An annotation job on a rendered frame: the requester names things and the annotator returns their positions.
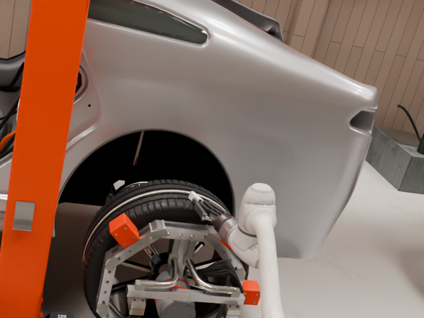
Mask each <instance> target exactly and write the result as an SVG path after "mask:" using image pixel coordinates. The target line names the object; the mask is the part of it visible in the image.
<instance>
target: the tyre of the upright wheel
mask: <svg viewBox="0 0 424 318"><path fill-rule="evenodd" d="M166 190H176V191H170V192H168V191H167V192H156V193H152V194H147V195H144V196H141V197H138V198H136V199H133V200H130V199H132V198H134V197H136V196H140V195H142V194H146V193H149V192H155V191H166ZM177 191H187V192H191V191H194V192H195V193H196V194H199V195H201V196H204V197H206V198H208V199H206V198H204V197H201V196H200V198H202V199H203V200H204V201H207V202H208V201H210V200H212V201H214V202H215V203H217V204H218V205H217V204H215V203H214V202H212V201H211V202H212V203H213V204H215V205H217V206H218V207H220V208H221V207H222V208H223V209H224V210H225V211H227V212H229V210H228V209H227V207H226V206H225V205H224V204H223V202H222V201H221V200H220V199H219V198H217V197H216V196H215V195H214V194H213V193H211V192H209V191H208V190H207V189H205V188H203V187H201V186H198V185H196V184H192V183H190V182H184V181H181V180H179V181H177V180H169V179H167V180H160V181H159V180H154V181H148V182H147V183H146V182H143V183H141V184H140V185H139V184H137V185H135V186H132V187H130V188H128V189H125V190H123V192H120V193H118V194H117V195H116V196H114V197H113V198H111V200H109V201H107V202H106V203H105V205H103V206H102V207H101V208H100V210H98V212H97V213H96V215H95V216H94V217H93V219H92V221H91V222H90V224H89V226H88V228H87V231H86V233H85V237H84V240H83V248H82V264H83V289H84V293H85V298H86V301H87V303H88V306H89V307H90V310H91V311H92V312H93V314H94V316H95V317H96V318H102V317H100V315H99V314H98V313H97V312H96V303H95V302H96V295H97V292H98V286H99V282H100V277H101V273H102V267H103V259H104V257H105V253H106V252H107V251H108V250H110V249H111V247H112V248H113V247H115V246H116V245H117V244H119V243H118V242H117V241H116V239H115V238H114V237H113V236H112V235H111V234H110V229H109V222H110V221H112V220H113V219H115V218H117V217H118V216H120V215H121V214H123V213H125V214H126V215H127V217H128V218H129V219H130V220H131V221H132V223H133V224H134V225H135V226H136V228H137V229H138V231H139V230H141V229H142V228H144V227H145V226H147V225H149V223H151V222H153V221H155V220H164V221H174V222H181V223H192V224H198V225H210V226H213V224H212V223H210V222H209V221H208V220H204V221H201V217H200V216H199V215H198V213H197V212H196V210H195V209H194V205H195V204H194V203H193V202H192V201H191V200H190V199H189V198H188V197H189V194H190V193H187V192H177ZM209 199H210V200H209ZM128 200H130V201H128ZM126 201H128V202H127V203H125V204H123V205H121V206H119V205H120V204H122V203H124V202H126ZM219 205H220V206H219ZM118 206H119V207H118ZM116 207H118V208H117V209H115V210H113V209H114V208H116ZM112 210H113V212H111V211H112ZM109 212H111V213H110V214H109V215H108V216H106V215H107V214H108V213H109ZM229 213H230V212H229ZM105 216H106V217H105ZM230 216H232V215H231V214H230ZM104 217H105V218H104ZM103 218H104V219H103ZM102 219H103V220H102ZM101 220H102V222H101V223H100V221H101ZM99 223H100V224H99ZM98 224H99V225H98ZM97 225H98V226H97ZM96 226H97V227H96ZM95 227H96V229H95ZM94 229H95V231H94V232H93V230H94ZM92 232H93V233H92ZM91 233H92V235H91ZM90 235H91V236H90ZM89 237H90V239H89ZM88 239H89V240H88ZM87 242H88V243H87ZM86 243H87V245H86ZM85 247H86V249H85ZM84 252H85V253H84ZM233 253H234V252H233ZM83 254H84V257H83ZM234 254H235V253H234ZM236 257H237V256H236ZM237 258H238V257H237ZM238 259H239V258H238ZM239 260H240V262H241V264H242V265H243V267H244V270H245V272H246V274H245V280H247V279H248V275H249V265H248V264H246V263H245V262H244V261H242V260H241V259H239Z"/></svg>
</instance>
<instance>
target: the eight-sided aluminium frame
mask: <svg viewBox="0 0 424 318"><path fill-rule="evenodd" d="M138 233H139V240H137V241H136V242H135V243H133V244H131V245H130V246H129V247H127V248H125V249H123V248H122V247H121V245H120V244H117V245H116V246H115V247H113V248H112V247H111V249H110V250H108V251H107V252H106V253H105V257H104V259H103V267H102V273H101V277H100V282H99V286H98V292H97V295H96V302H95V303H96V312H97V313H98V314H99V315H100V317H102V318H123V316H121V314H120V313H119V312H118V311H117V310H116V309H115V308H114V307H113V305H112V304H111V303H110V302H109V299H110V294H111V290H112V284H113V281H114V275H115V270H116V266H117V265H119V264H120V263H122V262H123V261H125V260H126V259H128V258H130V257H131V256H133V255H134V254H135V253H137V252H139V251H140V250H142V249H144V248H145V247H146V246H148V245H150V244H151V243H153V242H154V241H156V240H157V239H159V238H166V239H181V240H196V241H197V242H209V243H211V245H212V246H213V247H214V248H215V250H216V251H217V253H219V255H220V256H221V258H222V259H223V260H227V261H230V262H231V264H232V265H233V267H234V269H235V271H236V273H237V276H238V278H239V280H240V283H241V285H242V284H243V282H244V280H245V274H246V272H245V270H244V267H243V265H242V264H241V262H240V260H239V259H238V258H237V257H236V255H235V254H234V253H233V252H232V250H229V249H228V248H227V247H226V246H225V245H224V244H223V243H222V242H220V240H221V238H220V236H219V233H218V232H217V231H216V230H215V229H214V226H210V225H198V224H192V223H181V222H174V221H164V220H155V221H153V222H151V223H149V225H147V226H145V227H144V228H142V229H141V230H139V231H138ZM180 233H181V234H180ZM203 318H224V317H223V314H222V311H221V308H220V307H219V308H218V309H216V310H214V311H213V312H212V313H210V314H208V315H207V316H205V317H203Z"/></svg>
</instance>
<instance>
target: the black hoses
mask: <svg viewBox="0 0 424 318"><path fill-rule="evenodd" d="M197 273H198V275H199V276H200V277H201V279H202V280H204V281H205V282H206V280H207V277H218V276H225V275H228V276H230V282H231V284H232V286H236V287H237V288H239V289H240V293H243V291H244V289H243V288H242V285H241V283H240V280H239V277H238V276H237V273H236V271H235V269H234V267H233V265H232V264H231V262H230V261H228V260H219V261H216V262H214V263H213V264H211V265H210V266H208V267H207V268H204V269H197Z"/></svg>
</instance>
